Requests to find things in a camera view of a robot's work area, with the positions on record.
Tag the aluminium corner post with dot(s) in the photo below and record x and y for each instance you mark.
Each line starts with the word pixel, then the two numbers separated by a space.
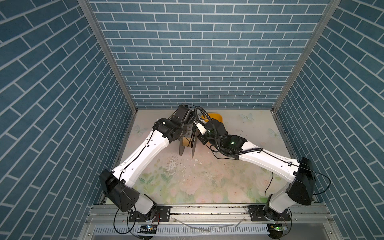
pixel 93 22
pixel 318 30

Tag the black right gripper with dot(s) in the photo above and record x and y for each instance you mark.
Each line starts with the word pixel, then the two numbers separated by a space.
pixel 202 138

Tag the yellow plastic bin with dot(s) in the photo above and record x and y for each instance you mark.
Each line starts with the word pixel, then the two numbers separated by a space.
pixel 216 116

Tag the aluminium front rail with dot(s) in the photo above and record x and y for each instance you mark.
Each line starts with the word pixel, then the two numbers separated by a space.
pixel 211 222

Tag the dark grey perforated spool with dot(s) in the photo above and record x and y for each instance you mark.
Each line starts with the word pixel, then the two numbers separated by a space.
pixel 189 144

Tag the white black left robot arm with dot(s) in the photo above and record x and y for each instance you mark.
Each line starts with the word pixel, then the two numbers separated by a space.
pixel 117 184

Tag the aluminium corner post right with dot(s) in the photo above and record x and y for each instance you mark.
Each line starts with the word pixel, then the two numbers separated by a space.
pixel 318 30

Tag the aluminium corner post left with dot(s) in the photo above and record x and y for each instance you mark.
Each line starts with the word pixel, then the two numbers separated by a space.
pixel 93 22

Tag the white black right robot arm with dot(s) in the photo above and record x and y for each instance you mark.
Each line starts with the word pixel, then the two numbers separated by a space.
pixel 298 174

